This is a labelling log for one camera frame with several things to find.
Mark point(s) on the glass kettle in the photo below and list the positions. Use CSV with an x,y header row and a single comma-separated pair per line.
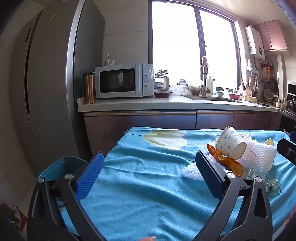
x,y
160,83

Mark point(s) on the white water heater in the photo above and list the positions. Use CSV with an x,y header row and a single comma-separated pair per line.
x,y
254,39

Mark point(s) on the kitchen window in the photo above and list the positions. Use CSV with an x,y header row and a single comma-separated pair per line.
x,y
173,41

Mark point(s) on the orange peel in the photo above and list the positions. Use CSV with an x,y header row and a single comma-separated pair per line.
x,y
233,165

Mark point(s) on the pink wall cabinet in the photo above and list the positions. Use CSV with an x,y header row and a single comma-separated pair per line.
x,y
272,34

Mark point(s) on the clear plastic bag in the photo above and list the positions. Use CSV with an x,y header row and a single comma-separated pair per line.
x,y
180,90

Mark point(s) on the kitchen counter cabinet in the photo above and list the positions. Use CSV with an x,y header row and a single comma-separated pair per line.
x,y
138,122

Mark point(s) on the blue floral tablecloth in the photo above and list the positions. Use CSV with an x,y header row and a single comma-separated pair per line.
x,y
150,185

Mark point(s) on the red paper bag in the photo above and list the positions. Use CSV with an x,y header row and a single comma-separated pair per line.
x,y
20,217

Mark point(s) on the grey refrigerator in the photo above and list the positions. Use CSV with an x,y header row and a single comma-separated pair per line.
x,y
50,81

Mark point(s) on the hanging frying pan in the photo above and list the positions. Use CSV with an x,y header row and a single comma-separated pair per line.
x,y
274,85

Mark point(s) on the white blue-dotted paper cup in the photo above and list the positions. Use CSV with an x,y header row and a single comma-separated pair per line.
x,y
227,141

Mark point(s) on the black oven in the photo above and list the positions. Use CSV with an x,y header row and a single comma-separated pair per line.
x,y
288,122

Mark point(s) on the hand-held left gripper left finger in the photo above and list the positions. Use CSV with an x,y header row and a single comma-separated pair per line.
x,y
90,176

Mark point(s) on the clear plastic wrapper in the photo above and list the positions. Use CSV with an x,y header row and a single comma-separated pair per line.
x,y
274,186

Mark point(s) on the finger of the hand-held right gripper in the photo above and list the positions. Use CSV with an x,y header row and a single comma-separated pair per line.
x,y
288,150

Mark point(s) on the copper thermos mug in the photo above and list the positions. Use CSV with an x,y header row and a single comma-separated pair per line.
x,y
89,89

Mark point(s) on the blue plastic trash bin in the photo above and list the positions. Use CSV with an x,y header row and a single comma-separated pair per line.
x,y
62,165

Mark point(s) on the white microwave oven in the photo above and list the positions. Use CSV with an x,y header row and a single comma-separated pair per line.
x,y
115,80

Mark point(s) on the red dish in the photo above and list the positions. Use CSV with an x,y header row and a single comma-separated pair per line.
x,y
233,96

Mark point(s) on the wall rack of kitchen utensils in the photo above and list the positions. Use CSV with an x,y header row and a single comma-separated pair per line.
x,y
254,69

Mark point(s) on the person's left hand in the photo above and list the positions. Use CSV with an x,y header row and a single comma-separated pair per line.
x,y
149,239

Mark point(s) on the white foam fruit net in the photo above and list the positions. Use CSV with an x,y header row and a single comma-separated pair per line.
x,y
192,172
259,155

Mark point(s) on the white soap bottle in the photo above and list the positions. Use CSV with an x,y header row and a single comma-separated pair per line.
x,y
209,84

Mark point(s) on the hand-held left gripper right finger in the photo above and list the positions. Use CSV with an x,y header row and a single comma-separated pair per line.
x,y
208,171

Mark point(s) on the dark red bowl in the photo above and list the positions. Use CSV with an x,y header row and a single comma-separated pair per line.
x,y
161,94

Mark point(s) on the metal kitchen faucet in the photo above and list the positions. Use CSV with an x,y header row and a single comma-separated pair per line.
x,y
204,69

